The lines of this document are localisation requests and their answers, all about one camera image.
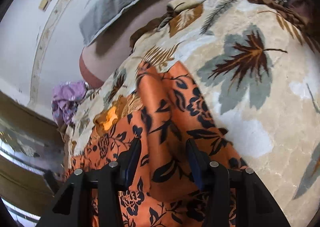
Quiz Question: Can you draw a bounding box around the orange black floral garment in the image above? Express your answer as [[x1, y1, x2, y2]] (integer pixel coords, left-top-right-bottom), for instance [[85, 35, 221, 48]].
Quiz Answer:
[[62, 61, 250, 227]]

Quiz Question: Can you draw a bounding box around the pink mattress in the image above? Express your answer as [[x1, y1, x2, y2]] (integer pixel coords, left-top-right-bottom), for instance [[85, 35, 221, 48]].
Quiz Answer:
[[79, 0, 208, 89]]

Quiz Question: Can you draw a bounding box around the purple crumpled cloth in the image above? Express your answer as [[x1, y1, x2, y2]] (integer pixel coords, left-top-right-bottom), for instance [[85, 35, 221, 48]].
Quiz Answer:
[[51, 80, 89, 126]]

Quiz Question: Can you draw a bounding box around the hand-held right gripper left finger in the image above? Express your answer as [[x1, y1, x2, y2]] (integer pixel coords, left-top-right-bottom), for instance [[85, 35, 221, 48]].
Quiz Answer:
[[37, 137, 143, 227]]

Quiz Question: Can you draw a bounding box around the cream leaf print blanket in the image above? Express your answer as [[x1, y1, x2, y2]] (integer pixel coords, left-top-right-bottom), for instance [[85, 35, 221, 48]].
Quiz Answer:
[[64, 0, 320, 227]]

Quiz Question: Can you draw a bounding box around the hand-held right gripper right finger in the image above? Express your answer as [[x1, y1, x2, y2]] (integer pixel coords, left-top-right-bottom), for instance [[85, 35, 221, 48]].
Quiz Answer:
[[186, 138, 292, 227]]

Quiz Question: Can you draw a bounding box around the wooden frame with etched glass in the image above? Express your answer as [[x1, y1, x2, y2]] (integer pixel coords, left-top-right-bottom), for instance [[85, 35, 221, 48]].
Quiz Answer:
[[0, 91, 73, 222]]

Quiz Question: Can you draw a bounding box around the grey pillow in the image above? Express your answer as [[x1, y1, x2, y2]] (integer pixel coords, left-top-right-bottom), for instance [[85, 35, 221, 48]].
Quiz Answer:
[[79, 0, 227, 45]]

